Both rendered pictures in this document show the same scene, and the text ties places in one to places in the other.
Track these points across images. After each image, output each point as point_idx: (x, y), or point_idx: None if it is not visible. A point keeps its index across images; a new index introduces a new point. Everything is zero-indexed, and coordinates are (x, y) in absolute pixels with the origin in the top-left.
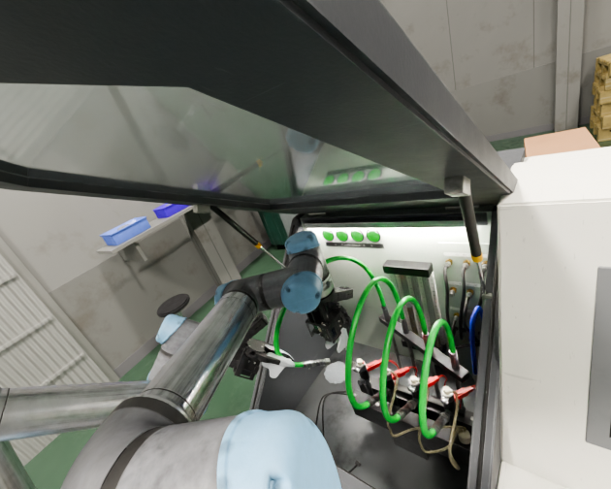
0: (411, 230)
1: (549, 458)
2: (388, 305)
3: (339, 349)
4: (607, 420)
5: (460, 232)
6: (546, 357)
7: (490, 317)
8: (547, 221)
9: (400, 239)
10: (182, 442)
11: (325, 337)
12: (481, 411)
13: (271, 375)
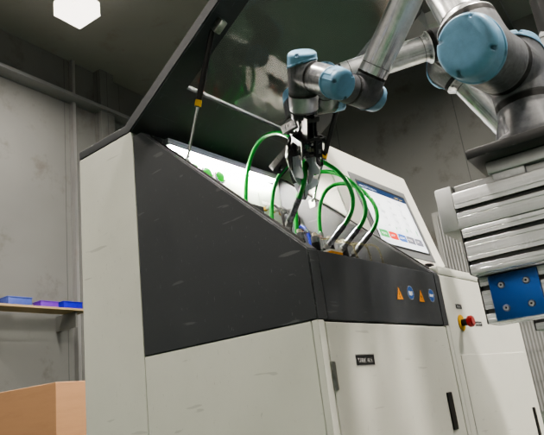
0: (243, 179)
1: None
2: None
3: (316, 182)
4: (378, 235)
5: (267, 187)
6: (356, 209)
7: (325, 205)
8: (331, 151)
9: (237, 185)
10: None
11: (318, 160)
12: (365, 230)
13: (319, 168)
